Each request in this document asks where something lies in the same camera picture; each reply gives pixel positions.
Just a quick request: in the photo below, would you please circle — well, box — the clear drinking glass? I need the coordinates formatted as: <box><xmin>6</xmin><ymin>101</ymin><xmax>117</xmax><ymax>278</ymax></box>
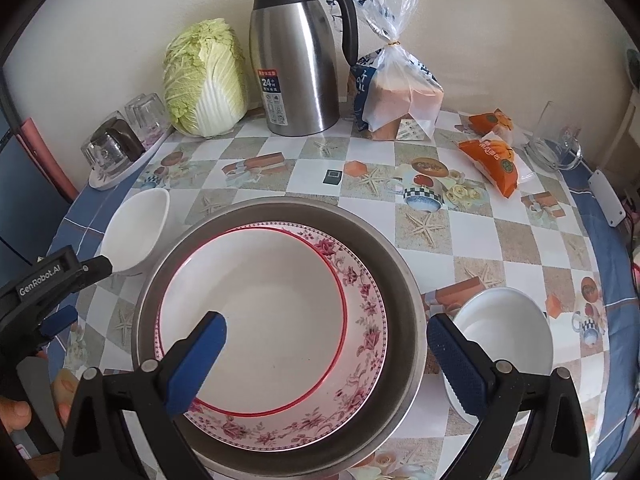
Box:
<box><xmin>124</xmin><ymin>92</ymin><xmax>168</xmax><ymax>143</ymax></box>
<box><xmin>81</xmin><ymin>135</ymin><xmax>126</xmax><ymax>181</ymax></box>

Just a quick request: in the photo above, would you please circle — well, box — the tall clear glass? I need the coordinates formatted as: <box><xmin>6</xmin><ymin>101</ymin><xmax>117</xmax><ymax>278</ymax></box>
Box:
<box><xmin>525</xmin><ymin>100</ymin><xmax>563</xmax><ymax>172</ymax></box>

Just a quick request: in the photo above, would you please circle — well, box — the red-rimmed strawberry print bowl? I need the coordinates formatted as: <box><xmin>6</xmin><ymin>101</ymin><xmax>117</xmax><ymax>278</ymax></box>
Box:
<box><xmin>157</xmin><ymin>227</ymin><xmax>348</xmax><ymax>416</ymax></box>

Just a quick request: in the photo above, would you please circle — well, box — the blue panel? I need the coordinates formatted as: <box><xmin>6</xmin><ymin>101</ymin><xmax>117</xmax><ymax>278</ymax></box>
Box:
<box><xmin>0</xmin><ymin>125</ymin><xmax>68</xmax><ymax>271</ymax></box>

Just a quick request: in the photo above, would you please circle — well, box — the stainless steel thermos jug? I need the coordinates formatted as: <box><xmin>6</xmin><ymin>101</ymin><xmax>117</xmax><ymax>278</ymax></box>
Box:
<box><xmin>249</xmin><ymin>0</ymin><xmax>360</xmax><ymax>137</ymax></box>

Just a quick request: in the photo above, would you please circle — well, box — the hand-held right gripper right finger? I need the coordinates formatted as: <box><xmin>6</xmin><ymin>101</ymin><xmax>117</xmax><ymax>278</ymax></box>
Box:
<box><xmin>426</xmin><ymin>312</ymin><xmax>593</xmax><ymax>480</ymax></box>

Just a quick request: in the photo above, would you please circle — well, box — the orange snack packet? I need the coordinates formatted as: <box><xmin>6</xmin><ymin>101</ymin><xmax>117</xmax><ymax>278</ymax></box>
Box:
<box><xmin>457</xmin><ymin>135</ymin><xmax>533</xmax><ymax>198</ymax></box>
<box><xmin>467</xmin><ymin>108</ymin><xmax>516</xmax><ymax>137</ymax></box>

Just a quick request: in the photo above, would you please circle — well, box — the large white bowl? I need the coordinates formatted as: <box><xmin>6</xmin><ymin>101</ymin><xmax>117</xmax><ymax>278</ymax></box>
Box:
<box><xmin>442</xmin><ymin>287</ymin><xmax>555</xmax><ymax>423</ymax></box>

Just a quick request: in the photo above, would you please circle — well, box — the white tray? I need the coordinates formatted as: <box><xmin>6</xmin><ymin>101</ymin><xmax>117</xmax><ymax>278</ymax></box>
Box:
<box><xmin>89</xmin><ymin>127</ymin><xmax>173</xmax><ymax>191</ymax></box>

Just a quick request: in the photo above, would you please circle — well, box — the bagged sliced bread loaf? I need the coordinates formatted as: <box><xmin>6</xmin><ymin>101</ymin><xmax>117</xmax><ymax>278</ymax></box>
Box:
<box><xmin>347</xmin><ymin>0</ymin><xmax>445</xmax><ymax>142</ymax></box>

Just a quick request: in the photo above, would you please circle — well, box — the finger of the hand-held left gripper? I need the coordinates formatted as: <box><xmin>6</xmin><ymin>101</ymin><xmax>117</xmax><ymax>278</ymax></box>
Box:
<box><xmin>0</xmin><ymin>245</ymin><xmax>114</xmax><ymax>324</ymax></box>
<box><xmin>0</xmin><ymin>305</ymin><xmax>79</xmax><ymax>362</ymax></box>

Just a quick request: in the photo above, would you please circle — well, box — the person's left hand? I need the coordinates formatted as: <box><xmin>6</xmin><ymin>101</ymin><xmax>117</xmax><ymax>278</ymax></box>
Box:
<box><xmin>0</xmin><ymin>395</ymin><xmax>34</xmax><ymax>434</ymax></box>

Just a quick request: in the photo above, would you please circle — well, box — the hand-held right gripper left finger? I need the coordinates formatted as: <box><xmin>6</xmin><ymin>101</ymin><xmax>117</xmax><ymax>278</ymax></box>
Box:
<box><xmin>59</xmin><ymin>310</ymin><xmax>228</xmax><ymax>480</ymax></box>

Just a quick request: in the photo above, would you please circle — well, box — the pink board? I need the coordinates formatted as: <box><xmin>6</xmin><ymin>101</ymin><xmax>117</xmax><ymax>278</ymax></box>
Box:
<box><xmin>15</xmin><ymin>117</ymin><xmax>80</xmax><ymax>201</ymax></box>

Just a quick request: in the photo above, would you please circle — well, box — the napa cabbage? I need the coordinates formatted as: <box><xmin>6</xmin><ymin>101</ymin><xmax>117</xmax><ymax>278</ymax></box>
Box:
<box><xmin>162</xmin><ymin>18</ymin><xmax>248</xmax><ymax>138</ymax></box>

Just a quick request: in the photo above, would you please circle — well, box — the small white bowl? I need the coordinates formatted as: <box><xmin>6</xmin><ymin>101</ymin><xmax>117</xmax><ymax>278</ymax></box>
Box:
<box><xmin>100</xmin><ymin>189</ymin><xmax>171</xmax><ymax>276</ymax></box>

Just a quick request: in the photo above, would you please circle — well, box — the stainless steel basin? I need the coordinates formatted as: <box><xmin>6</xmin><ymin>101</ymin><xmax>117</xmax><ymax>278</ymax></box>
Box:
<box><xmin>131</xmin><ymin>197</ymin><xmax>428</xmax><ymax>478</ymax></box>

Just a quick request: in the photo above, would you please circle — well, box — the pink floral plate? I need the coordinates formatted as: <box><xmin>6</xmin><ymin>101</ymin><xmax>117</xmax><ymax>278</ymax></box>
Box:
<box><xmin>154</xmin><ymin>221</ymin><xmax>390</xmax><ymax>450</ymax></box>

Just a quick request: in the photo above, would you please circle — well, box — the dark brown cup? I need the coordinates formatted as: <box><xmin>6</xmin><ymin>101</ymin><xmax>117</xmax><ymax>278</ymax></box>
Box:
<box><xmin>95</xmin><ymin>119</ymin><xmax>146</xmax><ymax>161</ymax></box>

